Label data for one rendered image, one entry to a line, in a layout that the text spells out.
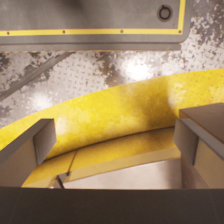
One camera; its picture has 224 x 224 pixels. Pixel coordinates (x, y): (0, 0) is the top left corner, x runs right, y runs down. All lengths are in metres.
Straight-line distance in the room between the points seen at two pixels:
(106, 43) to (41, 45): 0.18
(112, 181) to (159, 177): 0.17
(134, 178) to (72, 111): 0.46
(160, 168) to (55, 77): 0.63
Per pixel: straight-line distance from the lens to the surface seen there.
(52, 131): 0.16
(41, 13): 0.54
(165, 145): 0.76
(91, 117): 0.86
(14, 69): 0.94
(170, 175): 0.67
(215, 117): 0.48
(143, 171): 0.64
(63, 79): 0.85
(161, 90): 0.85
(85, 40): 0.49
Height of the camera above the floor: 0.80
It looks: 72 degrees down
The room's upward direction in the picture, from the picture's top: 177 degrees counter-clockwise
